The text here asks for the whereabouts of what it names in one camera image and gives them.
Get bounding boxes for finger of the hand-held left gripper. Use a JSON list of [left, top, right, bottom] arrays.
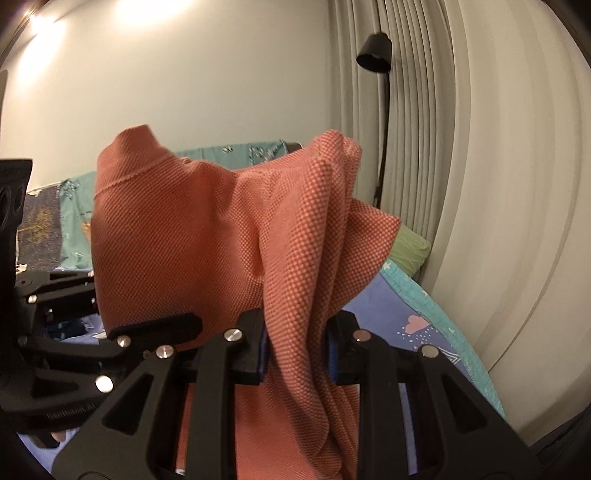
[[15, 270, 99, 320], [0, 313, 204, 450]]

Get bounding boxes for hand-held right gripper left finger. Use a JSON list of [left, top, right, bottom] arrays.
[[51, 308, 271, 480]]

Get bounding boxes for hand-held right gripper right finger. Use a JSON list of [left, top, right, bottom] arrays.
[[328, 311, 540, 480]]

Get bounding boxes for salmon polo shirt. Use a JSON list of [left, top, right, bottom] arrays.
[[90, 124, 402, 480]]

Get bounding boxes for patchwork tree-print pillow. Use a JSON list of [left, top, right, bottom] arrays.
[[16, 141, 303, 273]]

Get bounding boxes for purple printed blanket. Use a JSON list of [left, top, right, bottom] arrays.
[[18, 256, 509, 480]]

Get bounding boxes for green pillow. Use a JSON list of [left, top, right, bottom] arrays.
[[390, 224, 432, 280]]

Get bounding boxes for beige pleated curtain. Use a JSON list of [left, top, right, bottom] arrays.
[[328, 0, 591, 444]]

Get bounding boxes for black floor lamp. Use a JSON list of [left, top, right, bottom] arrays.
[[355, 32, 394, 210]]

